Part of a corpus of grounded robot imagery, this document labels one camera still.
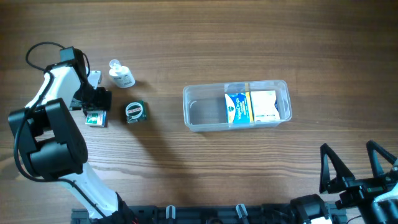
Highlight white Calamol lotion bottle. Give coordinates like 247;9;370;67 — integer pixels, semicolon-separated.
109;59;136;88

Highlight blue VapoDrops box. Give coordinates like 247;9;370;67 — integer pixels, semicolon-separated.
224;92;254;124

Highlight green Zam-Buk tin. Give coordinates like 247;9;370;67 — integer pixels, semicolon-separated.
124;100;147;124

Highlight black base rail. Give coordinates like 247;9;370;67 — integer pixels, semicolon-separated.
70;202;348;224

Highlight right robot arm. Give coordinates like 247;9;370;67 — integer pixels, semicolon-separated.
319;140;397;223

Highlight white green Panadol box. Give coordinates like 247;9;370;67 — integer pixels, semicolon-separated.
85;111;106;128

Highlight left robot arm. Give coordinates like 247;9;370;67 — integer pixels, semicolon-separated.
8;47;138;223

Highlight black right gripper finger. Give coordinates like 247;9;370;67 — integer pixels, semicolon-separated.
319;143;355;194
366;140;397;177

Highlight clear plastic container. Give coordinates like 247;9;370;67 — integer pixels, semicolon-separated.
183;80;292;132

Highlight white medicine box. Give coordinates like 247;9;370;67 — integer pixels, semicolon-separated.
251;90;280;122

